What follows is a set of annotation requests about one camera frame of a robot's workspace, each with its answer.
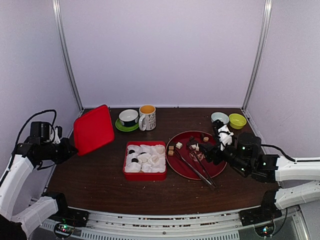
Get red box lid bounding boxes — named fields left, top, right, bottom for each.
left=73, top=104, right=115, bottom=156

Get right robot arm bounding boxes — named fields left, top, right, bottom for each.
left=199, top=131, right=320, bottom=221

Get light blue bowl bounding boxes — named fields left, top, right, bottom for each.
left=210, top=112, right=230, bottom=125

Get round red tray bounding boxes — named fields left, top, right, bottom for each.
left=166, top=131, right=227, bottom=180

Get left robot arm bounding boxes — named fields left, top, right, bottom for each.
left=0, top=121, right=78, bottom=240

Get white and dark cup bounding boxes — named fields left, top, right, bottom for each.
left=118, top=109, right=139, bottom=127

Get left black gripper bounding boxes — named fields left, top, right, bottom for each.
left=40, top=137, right=78, bottom=164

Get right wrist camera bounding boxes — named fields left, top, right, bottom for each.
left=212, top=119, right=234, bottom=151

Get metal tongs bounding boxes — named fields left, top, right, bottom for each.
left=173, top=144, right=218, bottom=190

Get lime green bowl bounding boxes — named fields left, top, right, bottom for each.
left=228, top=113, right=247, bottom=130

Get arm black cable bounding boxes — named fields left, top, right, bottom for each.
left=259, top=143, right=297, bottom=162
left=9, top=109, right=58, bottom=161

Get green saucer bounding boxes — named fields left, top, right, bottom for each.
left=115, top=118, right=139, bottom=132

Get white paper liner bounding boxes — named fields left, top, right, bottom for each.
left=124, top=144, right=166, bottom=173

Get red chocolate box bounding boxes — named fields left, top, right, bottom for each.
left=122, top=141, right=167, bottom=181

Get white patterned mug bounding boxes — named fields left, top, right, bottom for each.
left=138, top=105, right=157, bottom=131

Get white square chocolate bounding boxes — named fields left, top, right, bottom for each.
left=176, top=142, right=183, bottom=149

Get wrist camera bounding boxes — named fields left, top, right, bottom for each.
left=212, top=119, right=234, bottom=151
left=49, top=125, right=63, bottom=144

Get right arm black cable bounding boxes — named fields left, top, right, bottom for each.
left=259, top=143, right=297, bottom=162

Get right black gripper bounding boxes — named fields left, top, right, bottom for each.
left=197, top=135, right=251, bottom=175

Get metal base rail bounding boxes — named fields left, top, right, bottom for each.
left=24, top=206, right=301, bottom=240

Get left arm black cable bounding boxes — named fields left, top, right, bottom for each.
left=9, top=109, right=58, bottom=161

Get white heart chocolate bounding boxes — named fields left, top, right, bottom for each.
left=150, top=155, right=159, bottom=164

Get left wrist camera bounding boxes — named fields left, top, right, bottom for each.
left=49, top=125, right=63, bottom=144

